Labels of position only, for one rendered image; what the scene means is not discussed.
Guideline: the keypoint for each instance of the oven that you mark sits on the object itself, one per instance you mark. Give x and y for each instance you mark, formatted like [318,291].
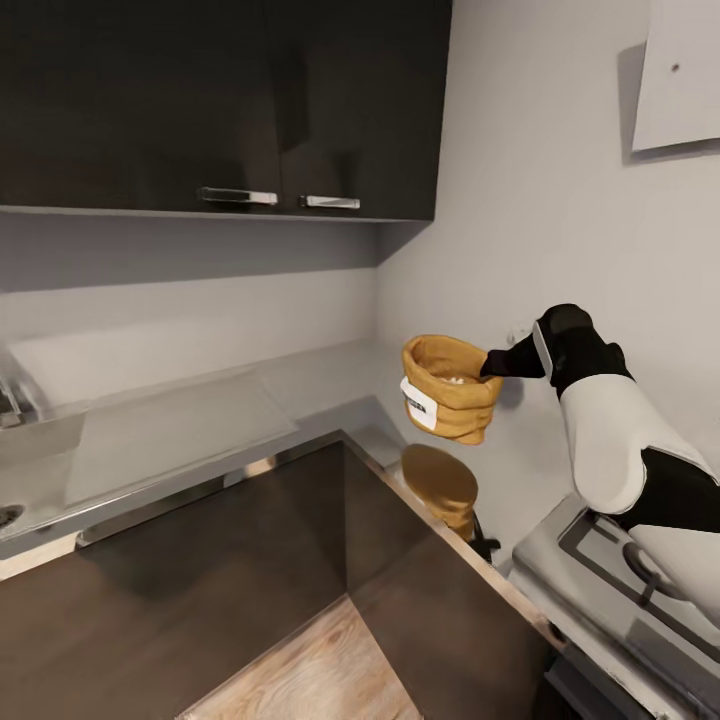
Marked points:
[568,695]

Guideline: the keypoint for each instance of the burner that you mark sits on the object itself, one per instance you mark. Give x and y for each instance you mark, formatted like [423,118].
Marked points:
[588,560]

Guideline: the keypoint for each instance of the range hood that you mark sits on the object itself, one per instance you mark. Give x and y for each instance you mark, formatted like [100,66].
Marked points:
[680,88]

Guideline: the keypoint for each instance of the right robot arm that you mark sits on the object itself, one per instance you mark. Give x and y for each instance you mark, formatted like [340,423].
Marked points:
[627,460]

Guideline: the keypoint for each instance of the popcorn bag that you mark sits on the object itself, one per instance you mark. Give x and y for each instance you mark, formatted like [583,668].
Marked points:
[459,410]

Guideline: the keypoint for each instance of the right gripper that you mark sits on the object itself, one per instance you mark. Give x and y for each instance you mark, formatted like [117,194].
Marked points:
[509,363]

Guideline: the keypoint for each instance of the cabinet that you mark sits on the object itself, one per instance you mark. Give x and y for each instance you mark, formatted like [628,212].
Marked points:
[279,110]

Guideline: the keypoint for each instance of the drop in sink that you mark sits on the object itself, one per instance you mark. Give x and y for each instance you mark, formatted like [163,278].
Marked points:
[53,468]

